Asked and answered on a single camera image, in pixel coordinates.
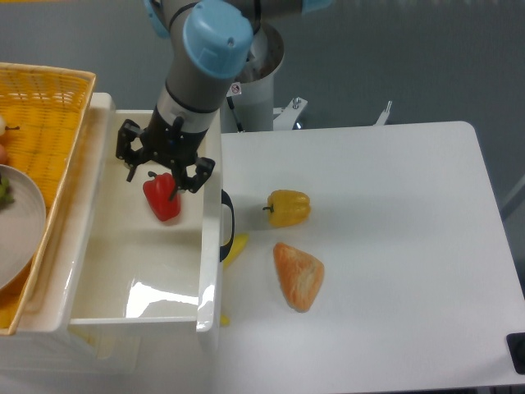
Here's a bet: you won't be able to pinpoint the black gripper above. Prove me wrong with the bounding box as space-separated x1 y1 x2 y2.
116 108 216 201

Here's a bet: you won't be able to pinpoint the black corner device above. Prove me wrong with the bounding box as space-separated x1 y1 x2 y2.
506 332 525 375

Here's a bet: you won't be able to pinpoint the grey plate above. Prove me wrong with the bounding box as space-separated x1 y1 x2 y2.
1 165 46 287

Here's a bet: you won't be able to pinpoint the white upper drawer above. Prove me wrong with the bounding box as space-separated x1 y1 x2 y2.
68 102 225 333

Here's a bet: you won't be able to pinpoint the yellow bell pepper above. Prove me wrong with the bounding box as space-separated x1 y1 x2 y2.
262 190 311 227

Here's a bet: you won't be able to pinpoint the red bell pepper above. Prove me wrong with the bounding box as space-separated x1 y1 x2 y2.
143 171 181 222

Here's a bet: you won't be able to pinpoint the white fruit with stem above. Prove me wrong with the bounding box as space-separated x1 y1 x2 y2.
0 116 20 135

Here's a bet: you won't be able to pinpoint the yellow banana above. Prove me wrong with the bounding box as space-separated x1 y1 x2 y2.
219 232 249 327

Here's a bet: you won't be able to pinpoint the yellow woven basket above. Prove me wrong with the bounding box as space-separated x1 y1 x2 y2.
1 62 97 337

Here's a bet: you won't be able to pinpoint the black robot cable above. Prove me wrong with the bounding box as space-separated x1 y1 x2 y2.
225 94 246 133

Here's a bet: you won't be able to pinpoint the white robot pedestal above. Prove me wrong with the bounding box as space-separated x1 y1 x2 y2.
220 22 285 133

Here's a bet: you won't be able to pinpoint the black drawer handle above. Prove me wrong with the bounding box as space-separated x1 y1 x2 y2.
219 190 235 262

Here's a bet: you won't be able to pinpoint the green grapes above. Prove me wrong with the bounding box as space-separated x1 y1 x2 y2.
0 176 15 209

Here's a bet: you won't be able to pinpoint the orange bread loaf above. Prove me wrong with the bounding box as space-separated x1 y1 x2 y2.
273 242 325 313

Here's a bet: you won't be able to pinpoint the pink fruit in basket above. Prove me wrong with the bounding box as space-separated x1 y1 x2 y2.
0 145 9 164

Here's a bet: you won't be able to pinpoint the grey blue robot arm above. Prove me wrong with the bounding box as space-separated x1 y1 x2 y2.
116 1 330 198

